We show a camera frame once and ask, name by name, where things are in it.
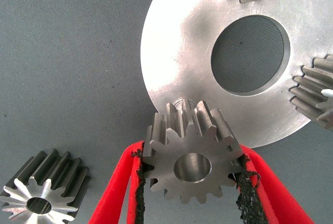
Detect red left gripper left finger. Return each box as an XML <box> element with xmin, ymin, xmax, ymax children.
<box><xmin>87</xmin><ymin>140</ymin><xmax>147</xmax><ymax>224</ymax></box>

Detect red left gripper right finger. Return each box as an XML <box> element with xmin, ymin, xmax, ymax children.
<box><xmin>233</xmin><ymin>143</ymin><xmax>317</xmax><ymax>224</ymax></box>

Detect large shiny steel gear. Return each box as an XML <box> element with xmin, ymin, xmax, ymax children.
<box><xmin>0</xmin><ymin>148</ymin><xmax>92</xmax><ymax>222</ymax></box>

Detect small dark steel gear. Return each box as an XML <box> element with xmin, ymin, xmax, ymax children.
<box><xmin>142</xmin><ymin>98</ymin><xmax>244</xmax><ymax>205</ymax></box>

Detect dark grey table cloth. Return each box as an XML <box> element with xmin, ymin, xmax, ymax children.
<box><xmin>0</xmin><ymin>0</ymin><xmax>333</xmax><ymax>224</ymax></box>

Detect round metal plate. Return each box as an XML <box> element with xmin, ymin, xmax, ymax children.
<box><xmin>140</xmin><ymin>0</ymin><xmax>333</xmax><ymax>149</ymax></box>

